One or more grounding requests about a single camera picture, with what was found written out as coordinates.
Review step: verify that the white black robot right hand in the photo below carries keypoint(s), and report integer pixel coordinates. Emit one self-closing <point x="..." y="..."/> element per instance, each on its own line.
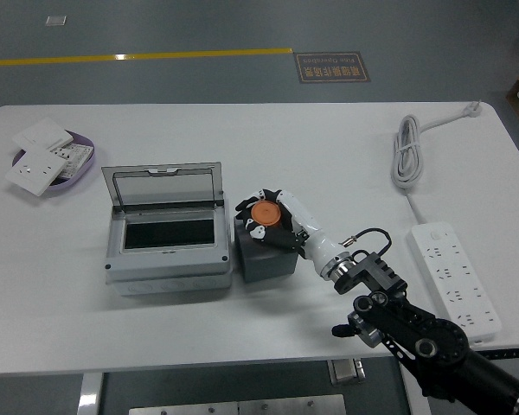
<point x="313" y="242"/>

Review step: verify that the orange cylinder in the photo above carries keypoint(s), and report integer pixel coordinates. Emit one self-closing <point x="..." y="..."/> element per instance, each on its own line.
<point x="266" y="213"/>

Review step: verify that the grey electrical box clear lid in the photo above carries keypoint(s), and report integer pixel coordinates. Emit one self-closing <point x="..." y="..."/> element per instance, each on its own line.
<point x="168" y="270"/>

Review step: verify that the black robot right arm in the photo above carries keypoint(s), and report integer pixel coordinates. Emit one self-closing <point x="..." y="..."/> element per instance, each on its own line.
<point x="437" y="341"/>

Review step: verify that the grey cube with round hole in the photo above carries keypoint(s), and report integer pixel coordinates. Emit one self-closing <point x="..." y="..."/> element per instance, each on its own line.
<point x="264" y="268"/>

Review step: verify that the white power strip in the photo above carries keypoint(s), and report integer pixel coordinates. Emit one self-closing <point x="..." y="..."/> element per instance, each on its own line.
<point x="454" y="276"/>

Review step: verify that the white table leg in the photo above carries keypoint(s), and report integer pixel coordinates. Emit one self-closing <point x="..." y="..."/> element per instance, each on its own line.
<point x="417" y="407"/>
<point x="90" y="395"/>

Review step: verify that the purple oval tray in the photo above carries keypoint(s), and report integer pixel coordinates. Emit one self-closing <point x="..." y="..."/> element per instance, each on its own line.
<point x="85" y="140"/>

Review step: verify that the white multi-hole socket panel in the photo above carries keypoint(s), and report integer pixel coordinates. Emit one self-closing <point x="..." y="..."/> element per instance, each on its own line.
<point x="75" y="157"/>

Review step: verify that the small metal floor plate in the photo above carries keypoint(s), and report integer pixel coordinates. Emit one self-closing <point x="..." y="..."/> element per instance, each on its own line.
<point x="55" y="20"/>

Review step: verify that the metal bracket under table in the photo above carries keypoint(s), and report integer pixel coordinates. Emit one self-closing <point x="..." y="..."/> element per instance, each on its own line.
<point x="345" y="371"/>

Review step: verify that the metal base plate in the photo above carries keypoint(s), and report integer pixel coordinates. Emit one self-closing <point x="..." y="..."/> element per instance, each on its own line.
<point x="238" y="406"/>

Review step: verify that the white wall socket plate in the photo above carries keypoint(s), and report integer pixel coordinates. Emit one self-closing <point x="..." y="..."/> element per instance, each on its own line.
<point x="34" y="170"/>

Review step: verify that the white wall switch plate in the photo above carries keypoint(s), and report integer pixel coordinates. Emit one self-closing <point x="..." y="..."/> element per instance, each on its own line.
<point x="41" y="134"/>

